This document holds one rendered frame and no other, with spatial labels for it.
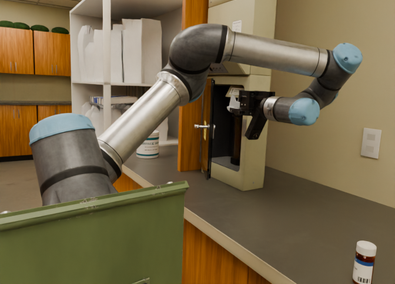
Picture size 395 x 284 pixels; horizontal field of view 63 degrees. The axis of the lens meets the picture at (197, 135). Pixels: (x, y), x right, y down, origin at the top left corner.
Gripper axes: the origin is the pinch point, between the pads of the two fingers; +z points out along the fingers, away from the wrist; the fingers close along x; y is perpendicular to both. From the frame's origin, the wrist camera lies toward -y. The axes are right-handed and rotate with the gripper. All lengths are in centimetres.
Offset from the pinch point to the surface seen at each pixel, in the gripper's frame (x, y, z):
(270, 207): -9.4, -34.0, -14.1
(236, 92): -15.0, 5.9, 15.3
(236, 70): -8.6, 14.3, 8.3
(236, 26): -12.6, 32.0, 14.2
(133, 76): -16, 13, 134
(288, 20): -56, 42, 27
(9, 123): 48, -65, 506
